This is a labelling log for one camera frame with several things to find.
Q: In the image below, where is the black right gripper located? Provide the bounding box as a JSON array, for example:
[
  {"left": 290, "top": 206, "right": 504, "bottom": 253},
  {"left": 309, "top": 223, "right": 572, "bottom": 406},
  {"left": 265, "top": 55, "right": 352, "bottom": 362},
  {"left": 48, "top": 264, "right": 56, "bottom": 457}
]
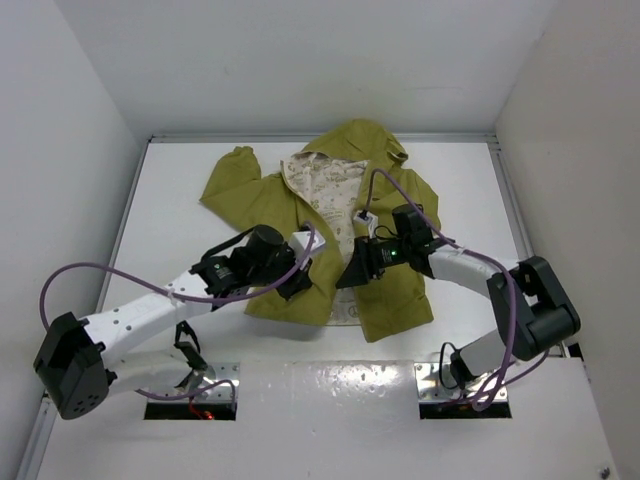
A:
[{"left": 336, "top": 235, "right": 410, "bottom": 289}]

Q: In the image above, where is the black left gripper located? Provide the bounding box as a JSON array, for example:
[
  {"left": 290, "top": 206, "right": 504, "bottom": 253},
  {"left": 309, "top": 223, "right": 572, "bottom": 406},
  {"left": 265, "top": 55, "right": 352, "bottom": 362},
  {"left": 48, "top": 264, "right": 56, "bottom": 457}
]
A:
[{"left": 248, "top": 239, "right": 311, "bottom": 299}]

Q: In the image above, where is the olive green hooded jacket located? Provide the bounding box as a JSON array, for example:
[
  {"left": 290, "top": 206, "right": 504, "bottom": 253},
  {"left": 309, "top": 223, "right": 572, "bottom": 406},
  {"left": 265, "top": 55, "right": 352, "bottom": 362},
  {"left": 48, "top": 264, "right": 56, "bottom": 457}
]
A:
[{"left": 200, "top": 119, "right": 440, "bottom": 342}]

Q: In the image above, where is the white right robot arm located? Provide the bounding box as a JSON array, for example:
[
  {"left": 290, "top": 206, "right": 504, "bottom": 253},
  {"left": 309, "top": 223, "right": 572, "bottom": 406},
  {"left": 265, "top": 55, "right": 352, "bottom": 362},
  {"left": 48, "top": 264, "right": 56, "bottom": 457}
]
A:
[{"left": 336, "top": 204, "right": 581, "bottom": 389}]

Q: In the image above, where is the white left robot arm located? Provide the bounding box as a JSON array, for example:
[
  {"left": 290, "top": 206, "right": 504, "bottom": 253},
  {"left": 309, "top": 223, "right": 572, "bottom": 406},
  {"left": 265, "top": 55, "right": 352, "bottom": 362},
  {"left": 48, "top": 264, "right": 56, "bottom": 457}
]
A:
[{"left": 34, "top": 224, "right": 326, "bottom": 420}]

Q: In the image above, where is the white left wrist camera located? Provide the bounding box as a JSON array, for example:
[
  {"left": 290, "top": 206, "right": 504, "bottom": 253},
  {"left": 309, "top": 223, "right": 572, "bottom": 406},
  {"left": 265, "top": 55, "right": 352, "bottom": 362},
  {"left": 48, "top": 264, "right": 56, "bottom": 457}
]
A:
[{"left": 288, "top": 230, "right": 326, "bottom": 258}]

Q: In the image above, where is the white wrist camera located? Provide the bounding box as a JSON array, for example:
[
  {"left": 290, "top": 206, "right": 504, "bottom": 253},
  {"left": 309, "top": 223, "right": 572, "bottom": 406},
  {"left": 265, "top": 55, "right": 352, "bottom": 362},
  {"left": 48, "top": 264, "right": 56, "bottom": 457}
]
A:
[
  {"left": 288, "top": 230, "right": 326, "bottom": 258},
  {"left": 353, "top": 210, "right": 378, "bottom": 230}
]

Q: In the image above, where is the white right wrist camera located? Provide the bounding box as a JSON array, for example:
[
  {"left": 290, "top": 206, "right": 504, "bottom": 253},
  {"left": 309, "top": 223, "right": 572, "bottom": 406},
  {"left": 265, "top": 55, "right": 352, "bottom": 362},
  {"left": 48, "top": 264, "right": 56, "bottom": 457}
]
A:
[{"left": 353, "top": 210, "right": 378, "bottom": 230}]

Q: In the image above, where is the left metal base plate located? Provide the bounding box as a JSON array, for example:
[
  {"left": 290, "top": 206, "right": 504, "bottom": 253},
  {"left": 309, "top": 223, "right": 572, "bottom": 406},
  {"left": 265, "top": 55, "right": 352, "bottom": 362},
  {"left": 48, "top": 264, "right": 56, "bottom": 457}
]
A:
[{"left": 145, "top": 362, "right": 240, "bottom": 408}]

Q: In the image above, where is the metal base plate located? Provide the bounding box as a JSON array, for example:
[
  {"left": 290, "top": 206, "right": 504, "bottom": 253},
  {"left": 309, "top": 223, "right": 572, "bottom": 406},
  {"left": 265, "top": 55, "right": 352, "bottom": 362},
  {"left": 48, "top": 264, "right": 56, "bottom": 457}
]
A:
[
  {"left": 145, "top": 362, "right": 240, "bottom": 408},
  {"left": 414, "top": 362, "right": 496, "bottom": 404}
]

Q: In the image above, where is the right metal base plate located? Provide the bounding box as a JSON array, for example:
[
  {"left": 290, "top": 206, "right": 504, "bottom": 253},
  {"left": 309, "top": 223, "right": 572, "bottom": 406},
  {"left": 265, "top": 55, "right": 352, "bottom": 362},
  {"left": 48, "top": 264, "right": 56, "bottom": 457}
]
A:
[{"left": 414, "top": 362, "right": 496, "bottom": 404}]

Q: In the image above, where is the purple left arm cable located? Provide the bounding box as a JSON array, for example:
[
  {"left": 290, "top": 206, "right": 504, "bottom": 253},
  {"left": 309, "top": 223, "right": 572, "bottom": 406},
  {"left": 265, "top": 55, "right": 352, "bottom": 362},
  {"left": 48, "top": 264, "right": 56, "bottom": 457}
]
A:
[{"left": 40, "top": 220, "right": 317, "bottom": 401}]

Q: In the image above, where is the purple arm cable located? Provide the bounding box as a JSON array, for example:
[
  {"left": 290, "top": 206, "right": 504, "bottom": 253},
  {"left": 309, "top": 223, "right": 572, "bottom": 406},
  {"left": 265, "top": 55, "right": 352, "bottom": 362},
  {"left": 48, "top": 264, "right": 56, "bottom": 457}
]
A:
[
  {"left": 364, "top": 168, "right": 546, "bottom": 412},
  {"left": 40, "top": 220, "right": 317, "bottom": 401}
]

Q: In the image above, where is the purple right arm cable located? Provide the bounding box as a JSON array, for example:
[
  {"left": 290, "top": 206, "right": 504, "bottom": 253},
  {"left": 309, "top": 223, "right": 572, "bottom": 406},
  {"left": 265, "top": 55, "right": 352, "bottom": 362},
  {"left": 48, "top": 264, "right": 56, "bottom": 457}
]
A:
[{"left": 364, "top": 168, "right": 546, "bottom": 412}]

